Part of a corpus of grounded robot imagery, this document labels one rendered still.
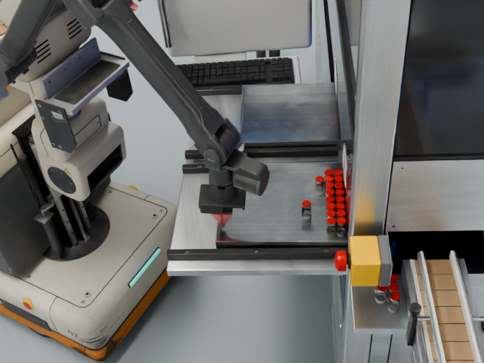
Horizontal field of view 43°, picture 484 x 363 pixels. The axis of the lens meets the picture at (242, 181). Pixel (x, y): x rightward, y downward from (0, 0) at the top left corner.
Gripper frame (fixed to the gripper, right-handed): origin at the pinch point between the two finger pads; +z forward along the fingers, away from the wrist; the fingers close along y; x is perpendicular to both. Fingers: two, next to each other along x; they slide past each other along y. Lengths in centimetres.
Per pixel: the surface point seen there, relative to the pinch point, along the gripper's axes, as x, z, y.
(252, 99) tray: 50, 2, 5
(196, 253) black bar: -8.8, 0.9, -5.2
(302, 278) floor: 52, 89, 27
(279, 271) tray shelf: -12.0, 1.8, 13.3
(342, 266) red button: -20.9, -12.4, 24.5
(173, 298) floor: 43, 93, -22
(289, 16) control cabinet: 89, -3, 16
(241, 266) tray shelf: -11.0, 2.0, 4.9
